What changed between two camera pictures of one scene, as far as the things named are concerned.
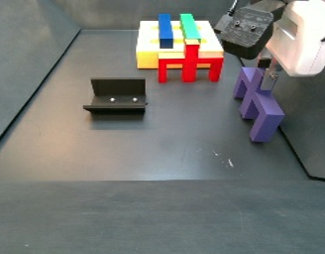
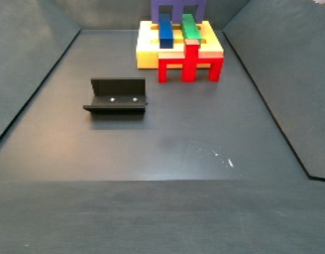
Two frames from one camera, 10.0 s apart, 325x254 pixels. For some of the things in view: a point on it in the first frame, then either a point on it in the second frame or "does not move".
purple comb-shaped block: [258, 104] → [178, 10]
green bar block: [189, 26] does not move
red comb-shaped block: [190, 59] does not move
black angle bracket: [117, 95] does not move
